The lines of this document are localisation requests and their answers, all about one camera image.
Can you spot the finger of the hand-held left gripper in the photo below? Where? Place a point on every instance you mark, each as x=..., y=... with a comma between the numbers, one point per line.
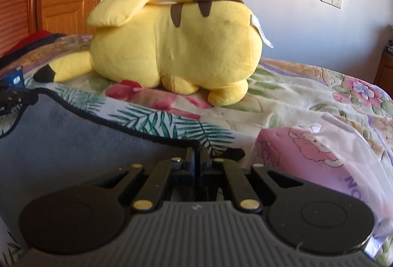
x=18, y=99
x=14, y=78

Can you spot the beige floral blanket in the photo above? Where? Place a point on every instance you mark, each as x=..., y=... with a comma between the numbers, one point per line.
x=307, y=86

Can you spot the dark cloth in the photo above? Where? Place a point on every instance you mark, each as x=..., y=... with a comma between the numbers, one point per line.
x=27, y=47

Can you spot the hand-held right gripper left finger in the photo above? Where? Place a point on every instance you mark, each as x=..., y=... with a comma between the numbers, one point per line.
x=191, y=164

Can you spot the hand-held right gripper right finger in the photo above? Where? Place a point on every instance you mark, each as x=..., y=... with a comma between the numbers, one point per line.
x=204, y=167

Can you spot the wooden nightstand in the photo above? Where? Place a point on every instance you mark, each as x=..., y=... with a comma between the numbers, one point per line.
x=385, y=70

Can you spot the white wall socket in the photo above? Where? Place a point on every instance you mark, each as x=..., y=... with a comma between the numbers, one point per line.
x=337, y=1

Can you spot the pink cartoon print cloth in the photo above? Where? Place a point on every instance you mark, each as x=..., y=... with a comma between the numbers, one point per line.
x=307, y=152

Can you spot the red cloth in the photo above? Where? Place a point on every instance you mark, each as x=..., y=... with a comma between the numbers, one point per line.
x=36, y=36

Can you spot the yellow plush toy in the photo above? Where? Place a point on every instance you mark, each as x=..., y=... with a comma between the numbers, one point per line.
x=169, y=49

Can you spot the stack of books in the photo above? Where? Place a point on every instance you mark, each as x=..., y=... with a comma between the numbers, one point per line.
x=388, y=47

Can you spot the leaf print bed sheet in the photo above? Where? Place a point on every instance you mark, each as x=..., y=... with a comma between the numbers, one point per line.
x=147, y=119

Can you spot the grey towel with black edge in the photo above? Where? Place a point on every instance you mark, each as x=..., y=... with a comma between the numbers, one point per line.
x=76, y=150

